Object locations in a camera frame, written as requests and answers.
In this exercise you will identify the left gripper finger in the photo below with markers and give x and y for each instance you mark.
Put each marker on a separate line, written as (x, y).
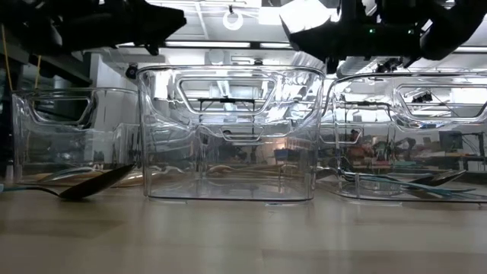
(163, 23)

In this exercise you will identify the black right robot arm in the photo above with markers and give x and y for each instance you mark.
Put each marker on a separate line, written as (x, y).
(456, 26)

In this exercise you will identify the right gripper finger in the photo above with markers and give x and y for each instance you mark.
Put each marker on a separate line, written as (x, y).
(319, 42)

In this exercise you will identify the clear plastic bin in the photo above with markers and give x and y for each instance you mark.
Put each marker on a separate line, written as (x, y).
(228, 152)
(57, 144)
(418, 152)

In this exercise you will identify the black ceiling camera cluster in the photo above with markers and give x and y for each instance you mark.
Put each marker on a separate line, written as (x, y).
(388, 66)

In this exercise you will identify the long ceiling light bar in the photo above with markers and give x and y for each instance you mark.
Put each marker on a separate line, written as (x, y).
(207, 44)

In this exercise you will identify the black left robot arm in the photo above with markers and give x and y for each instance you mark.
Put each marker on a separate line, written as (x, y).
(26, 26)

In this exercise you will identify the small black ceiling camera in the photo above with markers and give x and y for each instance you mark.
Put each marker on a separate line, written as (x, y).
(131, 71)

